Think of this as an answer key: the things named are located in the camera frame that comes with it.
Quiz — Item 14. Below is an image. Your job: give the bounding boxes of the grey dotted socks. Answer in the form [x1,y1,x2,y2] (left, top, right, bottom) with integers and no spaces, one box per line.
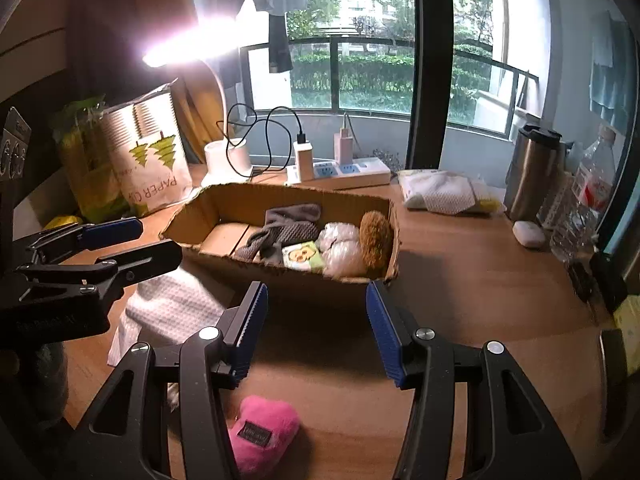
[233,204,322,266]

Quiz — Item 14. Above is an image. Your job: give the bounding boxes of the cartoon bear tissue pack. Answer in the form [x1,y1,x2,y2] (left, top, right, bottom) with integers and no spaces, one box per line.
[282,240,324,273]

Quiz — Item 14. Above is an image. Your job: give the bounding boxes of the brown fuzzy plush toy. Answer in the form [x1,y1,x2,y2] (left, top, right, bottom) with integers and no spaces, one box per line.
[359,210,394,271]

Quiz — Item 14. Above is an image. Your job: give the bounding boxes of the white bubble wrap bundle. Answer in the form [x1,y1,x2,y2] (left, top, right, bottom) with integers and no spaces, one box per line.
[316,222,367,278]

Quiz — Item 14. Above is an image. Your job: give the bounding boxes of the white textured cloth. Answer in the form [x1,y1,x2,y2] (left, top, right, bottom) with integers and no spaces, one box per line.
[106,266,231,413]

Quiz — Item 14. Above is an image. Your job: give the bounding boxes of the green yellow package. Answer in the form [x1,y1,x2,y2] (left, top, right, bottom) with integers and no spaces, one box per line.
[49,96,129,223]

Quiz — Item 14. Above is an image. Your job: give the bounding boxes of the paper cup package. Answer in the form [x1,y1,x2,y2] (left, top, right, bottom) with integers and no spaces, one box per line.
[100,84,193,217]

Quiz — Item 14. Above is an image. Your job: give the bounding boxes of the pink plush heart toy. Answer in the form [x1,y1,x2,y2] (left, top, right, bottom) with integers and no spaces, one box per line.
[229,396,300,479]

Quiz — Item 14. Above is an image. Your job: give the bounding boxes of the white desk lamp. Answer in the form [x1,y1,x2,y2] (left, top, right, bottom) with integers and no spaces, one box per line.
[142,14,241,164]

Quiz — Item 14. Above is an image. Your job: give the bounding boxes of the yellow tissue pack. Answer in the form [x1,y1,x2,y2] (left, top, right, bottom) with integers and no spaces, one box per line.
[613,295,640,376]

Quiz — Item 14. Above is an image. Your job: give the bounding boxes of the white earbuds case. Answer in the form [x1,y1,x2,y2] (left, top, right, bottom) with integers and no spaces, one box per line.
[512,220,547,249]

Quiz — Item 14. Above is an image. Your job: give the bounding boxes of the brown cardboard box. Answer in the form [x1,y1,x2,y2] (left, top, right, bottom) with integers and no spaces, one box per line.
[160,183,399,304]

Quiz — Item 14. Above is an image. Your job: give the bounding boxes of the white ribbed container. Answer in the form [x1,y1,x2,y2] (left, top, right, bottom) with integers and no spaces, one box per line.
[537,171,574,231]

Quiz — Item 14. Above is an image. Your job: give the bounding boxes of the folded white cloth pack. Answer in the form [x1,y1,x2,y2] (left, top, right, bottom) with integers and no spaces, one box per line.
[397,169,506,216]

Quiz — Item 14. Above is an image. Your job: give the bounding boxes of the clear water bottle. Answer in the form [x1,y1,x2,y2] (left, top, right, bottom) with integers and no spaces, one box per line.
[550,125,616,263]

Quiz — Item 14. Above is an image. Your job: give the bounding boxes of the black hanging sock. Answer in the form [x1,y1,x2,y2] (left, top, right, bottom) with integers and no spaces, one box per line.
[268,14,293,74]

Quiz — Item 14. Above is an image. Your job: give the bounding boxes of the stainless steel tumbler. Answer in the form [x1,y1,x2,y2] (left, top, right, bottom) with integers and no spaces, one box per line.
[504,124,563,222]

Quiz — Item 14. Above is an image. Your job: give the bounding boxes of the white plug adapter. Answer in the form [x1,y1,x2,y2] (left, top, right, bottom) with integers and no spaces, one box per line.
[334,127,354,166]

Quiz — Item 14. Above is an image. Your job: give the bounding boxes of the white power strip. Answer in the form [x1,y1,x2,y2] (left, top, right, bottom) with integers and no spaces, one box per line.
[285,157,392,191]

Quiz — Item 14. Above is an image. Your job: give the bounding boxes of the hanging blue towel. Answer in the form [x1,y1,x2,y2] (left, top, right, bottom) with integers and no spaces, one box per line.
[589,11,637,134]

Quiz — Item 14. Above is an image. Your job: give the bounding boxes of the black balcony railing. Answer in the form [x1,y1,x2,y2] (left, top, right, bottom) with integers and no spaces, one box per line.
[241,36,539,140]

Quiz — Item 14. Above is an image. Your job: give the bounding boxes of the black cable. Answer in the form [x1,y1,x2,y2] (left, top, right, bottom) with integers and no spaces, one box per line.
[214,103,306,181]

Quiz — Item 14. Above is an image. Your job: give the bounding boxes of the white charger with black cable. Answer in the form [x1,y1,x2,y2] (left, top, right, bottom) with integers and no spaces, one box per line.
[294,132,314,182]

